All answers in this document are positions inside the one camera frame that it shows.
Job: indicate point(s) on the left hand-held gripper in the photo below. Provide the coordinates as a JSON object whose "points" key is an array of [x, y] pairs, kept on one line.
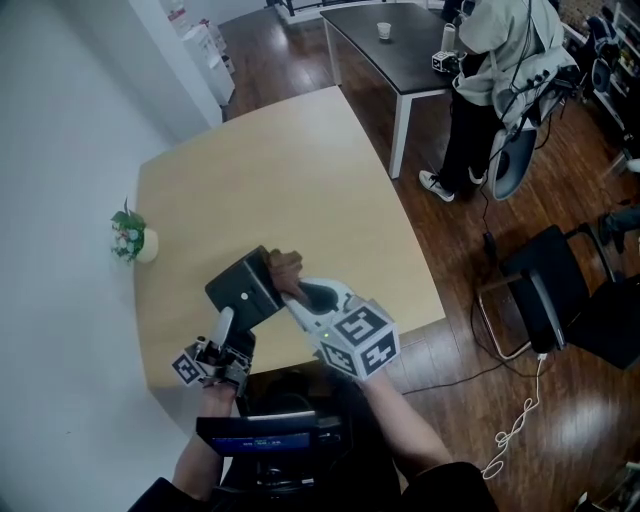
{"points": [[187, 370]]}

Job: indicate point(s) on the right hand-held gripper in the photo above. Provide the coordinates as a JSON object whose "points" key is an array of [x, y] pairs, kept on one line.
{"points": [[360, 330]]}

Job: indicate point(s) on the black calculator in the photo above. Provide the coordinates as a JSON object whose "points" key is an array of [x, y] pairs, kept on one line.
{"points": [[235, 295]]}

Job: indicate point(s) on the brown knitted cloth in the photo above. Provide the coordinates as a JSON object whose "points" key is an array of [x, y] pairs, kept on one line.
{"points": [[285, 270]]}

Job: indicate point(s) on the person's right forearm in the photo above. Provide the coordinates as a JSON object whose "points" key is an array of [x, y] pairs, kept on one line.
{"points": [[405, 430]]}

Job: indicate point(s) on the person's left forearm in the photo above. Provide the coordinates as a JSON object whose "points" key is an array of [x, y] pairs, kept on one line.
{"points": [[200, 460]]}

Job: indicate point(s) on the black chest-mounted screen device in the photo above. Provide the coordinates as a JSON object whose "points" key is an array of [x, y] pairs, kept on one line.
{"points": [[260, 442]]}

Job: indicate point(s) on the flower plant in cream pot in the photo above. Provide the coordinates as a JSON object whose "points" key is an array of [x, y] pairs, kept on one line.
{"points": [[148, 250]]}

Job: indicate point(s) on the black power adapter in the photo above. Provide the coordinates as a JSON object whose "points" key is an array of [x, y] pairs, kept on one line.
{"points": [[490, 242]]}

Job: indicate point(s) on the person with headset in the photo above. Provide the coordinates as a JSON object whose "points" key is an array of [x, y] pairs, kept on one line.
{"points": [[450, 490]]}

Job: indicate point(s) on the black chair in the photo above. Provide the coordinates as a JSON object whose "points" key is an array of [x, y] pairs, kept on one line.
{"points": [[550, 280]]}

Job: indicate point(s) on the grey shell chair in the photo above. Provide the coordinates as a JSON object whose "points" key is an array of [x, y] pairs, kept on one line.
{"points": [[515, 165]]}

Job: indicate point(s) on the dark table with white legs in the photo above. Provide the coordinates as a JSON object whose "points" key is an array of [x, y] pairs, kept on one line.
{"points": [[380, 60]]}

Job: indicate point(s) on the white floor cabinet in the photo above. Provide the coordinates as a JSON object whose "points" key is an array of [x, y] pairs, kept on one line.
{"points": [[210, 65]]}

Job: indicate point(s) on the white paper cup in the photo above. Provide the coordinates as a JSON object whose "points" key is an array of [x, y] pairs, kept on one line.
{"points": [[384, 31]]}

